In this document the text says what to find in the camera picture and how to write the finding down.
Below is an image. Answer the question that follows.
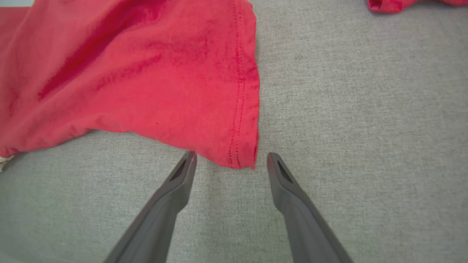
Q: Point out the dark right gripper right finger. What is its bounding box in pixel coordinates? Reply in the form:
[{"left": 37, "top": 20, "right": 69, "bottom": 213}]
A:
[{"left": 267, "top": 152, "right": 354, "bottom": 263}]

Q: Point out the red garment with white trim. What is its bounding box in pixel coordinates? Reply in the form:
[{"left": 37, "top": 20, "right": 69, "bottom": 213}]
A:
[{"left": 367, "top": 0, "right": 468, "bottom": 14}]

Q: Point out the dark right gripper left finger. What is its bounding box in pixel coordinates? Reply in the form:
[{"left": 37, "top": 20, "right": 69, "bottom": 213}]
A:
[{"left": 104, "top": 151, "right": 198, "bottom": 263}]

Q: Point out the red garment with number print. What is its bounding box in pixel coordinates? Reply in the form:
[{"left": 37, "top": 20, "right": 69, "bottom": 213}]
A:
[{"left": 0, "top": 0, "right": 261, "bottom": 172}]

